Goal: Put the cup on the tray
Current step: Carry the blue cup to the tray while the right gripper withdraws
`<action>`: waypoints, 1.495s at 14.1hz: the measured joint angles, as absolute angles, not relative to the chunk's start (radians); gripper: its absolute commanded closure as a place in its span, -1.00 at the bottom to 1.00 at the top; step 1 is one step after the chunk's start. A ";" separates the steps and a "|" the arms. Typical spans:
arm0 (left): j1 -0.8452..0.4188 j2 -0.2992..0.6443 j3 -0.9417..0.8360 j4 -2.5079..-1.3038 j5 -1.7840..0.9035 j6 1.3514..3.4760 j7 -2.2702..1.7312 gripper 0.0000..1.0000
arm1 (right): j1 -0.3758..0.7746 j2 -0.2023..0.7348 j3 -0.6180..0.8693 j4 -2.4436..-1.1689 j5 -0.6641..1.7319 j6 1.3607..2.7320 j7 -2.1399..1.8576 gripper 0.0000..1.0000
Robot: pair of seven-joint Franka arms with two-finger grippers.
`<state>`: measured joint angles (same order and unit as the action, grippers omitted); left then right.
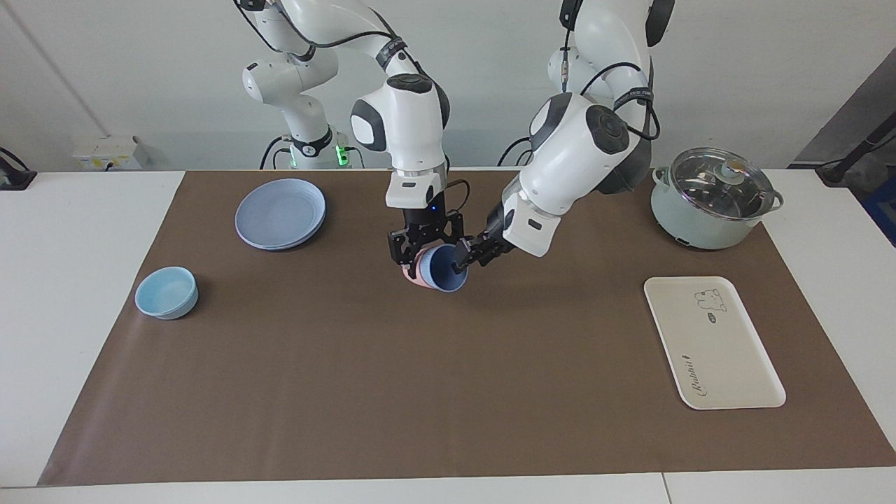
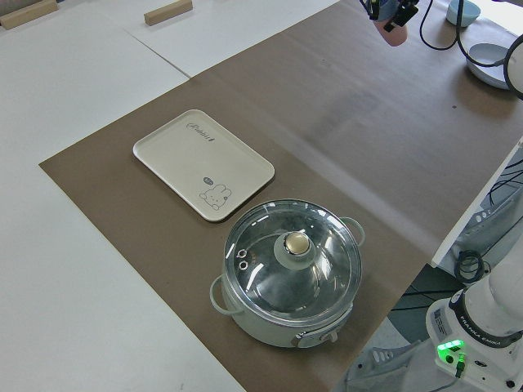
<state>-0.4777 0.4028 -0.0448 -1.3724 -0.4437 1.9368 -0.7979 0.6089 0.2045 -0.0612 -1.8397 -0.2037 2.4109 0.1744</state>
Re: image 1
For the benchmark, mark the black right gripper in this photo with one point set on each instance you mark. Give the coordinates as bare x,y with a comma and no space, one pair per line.
423,222

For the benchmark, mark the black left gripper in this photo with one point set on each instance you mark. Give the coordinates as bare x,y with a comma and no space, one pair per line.
498,234

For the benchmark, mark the dark blue plastic cup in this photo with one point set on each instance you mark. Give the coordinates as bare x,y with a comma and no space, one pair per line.
444,273

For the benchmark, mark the pink plastic cup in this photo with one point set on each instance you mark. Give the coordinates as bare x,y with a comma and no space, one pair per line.
414,276

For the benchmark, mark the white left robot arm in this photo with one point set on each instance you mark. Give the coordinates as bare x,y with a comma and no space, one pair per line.
581,154

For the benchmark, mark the cream tray with rabbit print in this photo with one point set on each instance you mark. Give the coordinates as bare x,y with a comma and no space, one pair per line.
714,350

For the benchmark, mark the brown table mat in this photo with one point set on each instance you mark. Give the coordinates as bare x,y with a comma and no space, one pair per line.
455,364

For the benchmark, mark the blue round plate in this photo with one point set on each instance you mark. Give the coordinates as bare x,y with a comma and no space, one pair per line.
280,213

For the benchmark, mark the pale green electric pot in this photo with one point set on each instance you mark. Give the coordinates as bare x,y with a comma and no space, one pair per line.
700,231

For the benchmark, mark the glass pot lid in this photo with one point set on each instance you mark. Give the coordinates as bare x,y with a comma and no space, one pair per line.
714,189

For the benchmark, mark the light blue bowl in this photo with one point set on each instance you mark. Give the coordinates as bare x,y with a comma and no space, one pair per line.
166,294

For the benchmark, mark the white socket box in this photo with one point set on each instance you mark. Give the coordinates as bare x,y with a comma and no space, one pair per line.
108,152

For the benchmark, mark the blue crate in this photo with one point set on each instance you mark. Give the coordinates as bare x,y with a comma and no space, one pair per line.
883,210

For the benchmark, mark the black desk clamp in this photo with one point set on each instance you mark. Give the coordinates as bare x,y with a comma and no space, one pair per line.
14,178

